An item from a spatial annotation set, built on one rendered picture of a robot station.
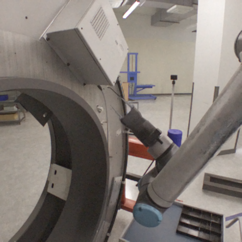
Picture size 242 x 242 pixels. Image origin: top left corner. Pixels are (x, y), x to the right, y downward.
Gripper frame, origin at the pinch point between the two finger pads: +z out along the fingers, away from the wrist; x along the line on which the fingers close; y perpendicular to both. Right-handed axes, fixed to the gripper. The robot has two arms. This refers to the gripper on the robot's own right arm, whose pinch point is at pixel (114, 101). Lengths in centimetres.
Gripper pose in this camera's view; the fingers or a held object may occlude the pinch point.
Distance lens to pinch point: 65.9
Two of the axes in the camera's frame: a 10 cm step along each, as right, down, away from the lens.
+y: 0.6, 1.9, 9.8
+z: -7.0, -6.9, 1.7
